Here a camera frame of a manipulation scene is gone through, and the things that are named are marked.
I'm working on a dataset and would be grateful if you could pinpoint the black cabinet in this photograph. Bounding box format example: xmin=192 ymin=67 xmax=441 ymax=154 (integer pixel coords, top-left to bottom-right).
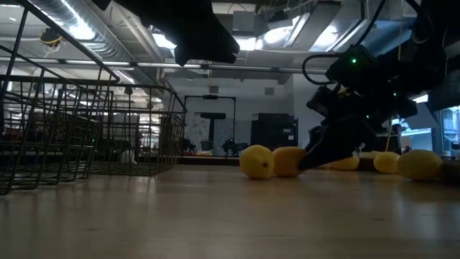
xmin=250 ymin=113 xmax=299 ymax=150

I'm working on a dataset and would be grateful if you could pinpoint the long horizontal metal pipe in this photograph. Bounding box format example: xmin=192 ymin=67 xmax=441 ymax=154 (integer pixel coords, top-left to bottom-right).
xmin=118 ymin=61 xmax=328 ymax=76

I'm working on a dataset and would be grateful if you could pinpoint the black round ceiling device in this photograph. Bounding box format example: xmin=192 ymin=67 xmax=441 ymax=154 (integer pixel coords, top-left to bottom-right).
xmin=39 ymin=27 xmax=65 ymax=50

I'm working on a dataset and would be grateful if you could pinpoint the rectangular wire basket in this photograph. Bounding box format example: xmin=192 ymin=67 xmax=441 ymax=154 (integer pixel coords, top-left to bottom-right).
xmin=84 ymin=84 xmax=180 ymax=177
xmin=107 ymin=107 xmax=188 ymax=168
xmin=0 ymin=0 xmax=121 ymax=197

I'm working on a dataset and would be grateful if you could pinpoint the distant wooden table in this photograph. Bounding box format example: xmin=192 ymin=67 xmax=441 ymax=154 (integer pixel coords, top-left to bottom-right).
xmin=185 ymin=154 xmax=241 ymax=159

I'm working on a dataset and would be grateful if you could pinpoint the black T-shaped stand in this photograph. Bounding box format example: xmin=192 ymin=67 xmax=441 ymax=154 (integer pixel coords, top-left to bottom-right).
xmin=195 ymin=112 xmax=227 ymax=152

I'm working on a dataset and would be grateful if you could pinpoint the black aluminium table frame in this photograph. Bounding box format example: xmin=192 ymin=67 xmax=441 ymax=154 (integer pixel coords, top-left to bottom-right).
xmin=178 ymin=157 xmax=241 ymax=167

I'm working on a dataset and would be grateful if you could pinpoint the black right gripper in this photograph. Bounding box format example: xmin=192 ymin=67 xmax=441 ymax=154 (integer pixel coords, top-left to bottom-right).
xmin=298 ymin=84 xmax=418 ymax=172

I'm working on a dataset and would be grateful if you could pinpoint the black portal frame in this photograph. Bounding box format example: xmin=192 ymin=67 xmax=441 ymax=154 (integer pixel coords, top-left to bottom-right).
xmin=183 ymin=94 xmax=237 ymax=158

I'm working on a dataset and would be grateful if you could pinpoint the fluorescent ceiling light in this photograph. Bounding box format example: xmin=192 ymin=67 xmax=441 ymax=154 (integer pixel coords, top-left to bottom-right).
xmin=233 ymin=36 xmax=258 ymax=51
xmin=152 ymin=33 xmax=178 ymax=50

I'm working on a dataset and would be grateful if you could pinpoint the large rectangular air duct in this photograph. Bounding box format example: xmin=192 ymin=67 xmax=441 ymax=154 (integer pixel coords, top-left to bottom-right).
xmin=333 ymin=0 xmax=420 ymax=55

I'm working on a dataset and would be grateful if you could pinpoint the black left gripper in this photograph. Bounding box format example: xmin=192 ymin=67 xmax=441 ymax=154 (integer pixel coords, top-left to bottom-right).
xmin=91 ymin=0 xmax=241 ymax=68

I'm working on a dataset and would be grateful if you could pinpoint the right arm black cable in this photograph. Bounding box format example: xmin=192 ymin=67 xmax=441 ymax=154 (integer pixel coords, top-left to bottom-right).
xmin=301 ymin=0 xmax=387 ymax=86

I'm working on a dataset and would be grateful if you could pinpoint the hanging yellow cable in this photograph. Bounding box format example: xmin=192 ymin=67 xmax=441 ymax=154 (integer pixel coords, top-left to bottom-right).
xmin=385 ymin=124 xmax=395 ymax=152

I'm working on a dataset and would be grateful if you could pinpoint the orange-tinted lemon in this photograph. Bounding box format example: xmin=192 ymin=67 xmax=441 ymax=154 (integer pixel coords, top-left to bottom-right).
xmin=272 ymin=146 xmax=308 ymax=178

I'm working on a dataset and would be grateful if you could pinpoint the grey ceiling junction box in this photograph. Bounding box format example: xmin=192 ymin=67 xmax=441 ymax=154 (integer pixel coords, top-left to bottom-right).
xmin=232 ymin=10 xmax=257 ymax=32

